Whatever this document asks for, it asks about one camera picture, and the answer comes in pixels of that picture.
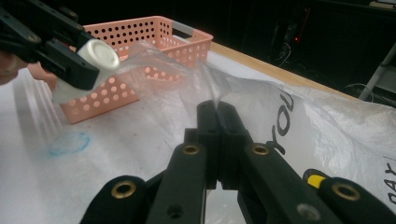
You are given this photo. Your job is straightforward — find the white table mat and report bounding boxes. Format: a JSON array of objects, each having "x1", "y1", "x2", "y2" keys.
[{"x1": 0, "y1": 50, "x2": 281, "y2": 224}]

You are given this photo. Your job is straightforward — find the wooden table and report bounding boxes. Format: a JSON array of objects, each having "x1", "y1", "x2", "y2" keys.
[{"x1": 209, "y1": 41, "x2": 359, "y2": 101}]

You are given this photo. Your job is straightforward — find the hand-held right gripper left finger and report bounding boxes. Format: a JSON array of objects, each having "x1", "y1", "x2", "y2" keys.
[{"x1": 183, "y1": 100, "x2": 222, "y2": 190}]

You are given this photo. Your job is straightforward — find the white-framed desk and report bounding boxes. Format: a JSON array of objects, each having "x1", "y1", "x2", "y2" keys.
[{"x1": 358, "y1": 41, "x2": 396, "y2": 102}]

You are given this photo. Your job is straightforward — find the pink perforated plastic basket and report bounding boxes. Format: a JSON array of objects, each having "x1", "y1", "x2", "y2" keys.
[{"x1": 27, "y1": 15, "x2": 215, "y2": 125}]

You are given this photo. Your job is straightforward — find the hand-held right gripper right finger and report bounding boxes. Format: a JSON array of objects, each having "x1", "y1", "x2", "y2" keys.
[{"x1": 217, "y1": 100, "x2": 254, "y2": 190}]

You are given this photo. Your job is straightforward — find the clear printed plastic bag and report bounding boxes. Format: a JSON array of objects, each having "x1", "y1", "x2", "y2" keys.
[{"x1": 118, "y1": 40, "x2": 396, "y2": 216}]

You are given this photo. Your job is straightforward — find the small white bottle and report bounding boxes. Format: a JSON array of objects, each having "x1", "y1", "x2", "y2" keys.
[{"x1": 50, "y1": 37, "x2": 121, "y2": 105}]

